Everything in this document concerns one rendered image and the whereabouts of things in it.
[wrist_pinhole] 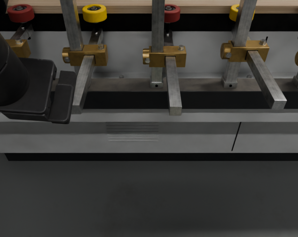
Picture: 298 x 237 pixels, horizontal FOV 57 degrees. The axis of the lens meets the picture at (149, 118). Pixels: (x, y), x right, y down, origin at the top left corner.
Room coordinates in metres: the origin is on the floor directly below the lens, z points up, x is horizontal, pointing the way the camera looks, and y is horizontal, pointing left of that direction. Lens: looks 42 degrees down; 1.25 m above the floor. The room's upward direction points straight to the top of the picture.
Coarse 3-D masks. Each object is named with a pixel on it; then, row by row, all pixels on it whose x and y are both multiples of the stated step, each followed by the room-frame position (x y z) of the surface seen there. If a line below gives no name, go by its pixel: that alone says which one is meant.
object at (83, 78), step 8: (96, 32) 0.90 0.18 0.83; (96, 40) 0.85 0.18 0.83; (88, 56) 0.74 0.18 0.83; (88, 64) 0.70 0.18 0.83; (80, 72) 0.66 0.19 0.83; (88, 72) 0.66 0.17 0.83; (80, 80) 0.62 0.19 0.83; (88, 80) 0.64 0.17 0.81; (80, 88) 0.58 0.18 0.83; (80, 96) 0.55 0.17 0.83; (72, 104) 0.51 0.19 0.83; (80, 104) 0.52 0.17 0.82; (72, 112) 0.51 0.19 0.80; (80, 112) 0.51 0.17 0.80
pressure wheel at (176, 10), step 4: (168, 4) 0.96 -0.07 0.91; (172, 4) 0.96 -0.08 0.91; (168, 8) 0.92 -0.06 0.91; (172, 8) 0.93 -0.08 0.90; (176, 8) 0.92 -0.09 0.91; (168, 12) 0.89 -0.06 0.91; (172, 12) 0.89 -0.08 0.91; (176, 12) 0.90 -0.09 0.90; (168, 16) 0.89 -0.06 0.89; (172, 16) 0.89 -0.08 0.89; (176, 16) 0.90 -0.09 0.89; (164, 20) 0.89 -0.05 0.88; (168, 20) 0.89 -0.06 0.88; (172, 20) 0.89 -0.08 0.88; (176, 20) 0.90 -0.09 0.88; (168, 24) 0.92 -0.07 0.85; (168, 28) 0.92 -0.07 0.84
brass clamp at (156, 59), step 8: (144, 48) 0.79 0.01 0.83; (168, 48) 0.78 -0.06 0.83; (176, 48) 0.78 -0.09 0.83; (184, 48) 0.78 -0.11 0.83; (144, 56) 0.76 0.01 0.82; (152, 56) 0.75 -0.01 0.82; (160, 56) 0.75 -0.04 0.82; (176, 56) 0.75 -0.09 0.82; (184, 56) 0.75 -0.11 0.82; (152, 64) 0.75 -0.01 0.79; (160, 64) 0.75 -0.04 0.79; (176, 64) 0.75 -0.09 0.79; (184, 64) 0.75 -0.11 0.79
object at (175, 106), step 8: (168, 32) 0.92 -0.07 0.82; (168, 40) 0.86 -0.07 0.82; (168, 56) 0.75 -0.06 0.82; (168, 64) 0.71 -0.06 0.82; (168, 72) 0.66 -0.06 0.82; (176, 72) 0.66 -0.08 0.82; (168, 80) 0.62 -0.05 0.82; (176, 80) 0.62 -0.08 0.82; (168, 88) 0.59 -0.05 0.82; (176, 88) 0.59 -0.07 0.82; (168, 96) 0.56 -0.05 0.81; (176, 96) 0.55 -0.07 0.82; (168, 104) 0.55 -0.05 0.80; (176, 104) 0.52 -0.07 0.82; (176, 112) 0.51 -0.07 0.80
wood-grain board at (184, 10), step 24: (24, 0) 1.01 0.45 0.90; (48, 0) 1.01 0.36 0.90; (96, 0) 1.01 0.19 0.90; (120, 0) 1.02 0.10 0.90; (144, 0) 1.02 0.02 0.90; (168, 0) 1.02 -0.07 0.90; (192, 0) 1.02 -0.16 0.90; (216, 0) 1.02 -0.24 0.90; (264, 0) 1.02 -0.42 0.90; (288, 0) 1.02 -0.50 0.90
